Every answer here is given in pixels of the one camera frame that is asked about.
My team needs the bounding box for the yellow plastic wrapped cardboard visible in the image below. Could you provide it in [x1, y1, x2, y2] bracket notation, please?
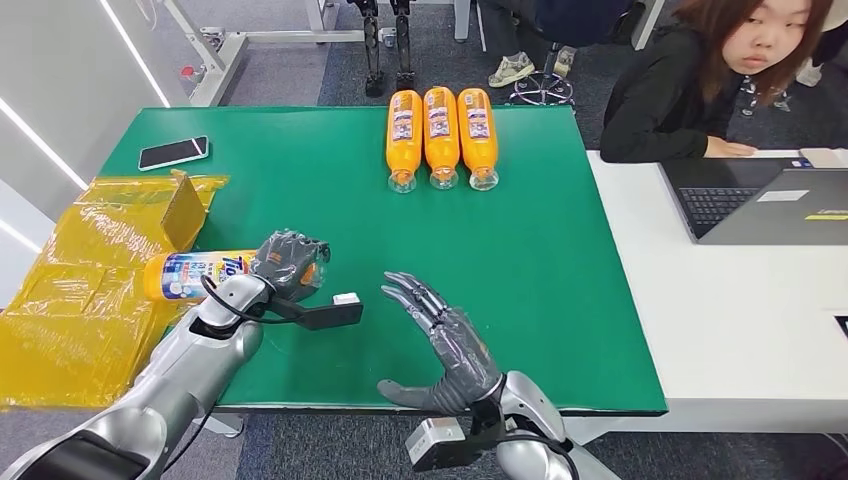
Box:
[0, 170, 231, 410]

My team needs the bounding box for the chrome office chair base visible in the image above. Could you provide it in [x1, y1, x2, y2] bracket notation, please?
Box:
[507, 42, 576, 107]
[740, 76, 793, 117]

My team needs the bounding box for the phone with pink case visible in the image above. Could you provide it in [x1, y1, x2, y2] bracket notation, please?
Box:
[799, 147, 844, 169]

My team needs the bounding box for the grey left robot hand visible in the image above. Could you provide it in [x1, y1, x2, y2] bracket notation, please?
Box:
[249, 229, 331, 305]

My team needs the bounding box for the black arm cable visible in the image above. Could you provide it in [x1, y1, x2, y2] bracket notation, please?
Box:
[503, 430, 581, 480]
[162, 273, 313, 475]

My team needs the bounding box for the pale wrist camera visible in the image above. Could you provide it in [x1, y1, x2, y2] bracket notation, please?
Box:
[405, 417, 468, 473]
[268, 292, 364, 331]

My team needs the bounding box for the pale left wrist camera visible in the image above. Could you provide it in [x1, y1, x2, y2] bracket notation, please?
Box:
[268, 292, 364, 331]

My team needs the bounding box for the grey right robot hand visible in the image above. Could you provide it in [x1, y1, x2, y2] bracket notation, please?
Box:
[377, 271, 506, 417]

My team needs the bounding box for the black smartphone with pale case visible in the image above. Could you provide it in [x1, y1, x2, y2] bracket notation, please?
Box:
[137, 135, 211, 172]

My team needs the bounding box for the grey laptop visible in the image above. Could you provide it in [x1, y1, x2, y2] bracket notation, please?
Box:
[660, 156, 848, 246]

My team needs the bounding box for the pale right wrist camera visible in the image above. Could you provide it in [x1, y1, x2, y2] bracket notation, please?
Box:
[405, 417, 468, 473]

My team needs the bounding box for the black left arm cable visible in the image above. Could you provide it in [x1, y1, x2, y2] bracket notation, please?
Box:
[162, 273, 313, 475]

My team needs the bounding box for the black robot leg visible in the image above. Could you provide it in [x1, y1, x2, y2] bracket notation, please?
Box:
[389, 0, 417, 91]
[347, 0, 388, 99]

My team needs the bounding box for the person with white shoe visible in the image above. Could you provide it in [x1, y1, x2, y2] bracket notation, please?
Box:
[794, 19, 848, 89]

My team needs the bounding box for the orange detergent bottle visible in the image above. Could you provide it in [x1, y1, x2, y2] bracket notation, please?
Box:
[142, 241, 331, 303]
[423, 86, 461, 191]
[457, 86, 500, 193]
[385, 89, 424, 195]

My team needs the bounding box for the white metal stand frame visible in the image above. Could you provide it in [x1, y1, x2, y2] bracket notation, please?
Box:
[158, 0, 473, 109]

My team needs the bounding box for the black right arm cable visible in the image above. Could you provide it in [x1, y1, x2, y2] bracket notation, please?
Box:
[503, 430, 581, 480]

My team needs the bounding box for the green table mat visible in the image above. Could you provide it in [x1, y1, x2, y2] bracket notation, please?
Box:
[99, 105, 669, 417]

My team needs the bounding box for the person with pale sneakers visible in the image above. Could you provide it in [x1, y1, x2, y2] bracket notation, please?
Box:
[478, 0, 637, 89]

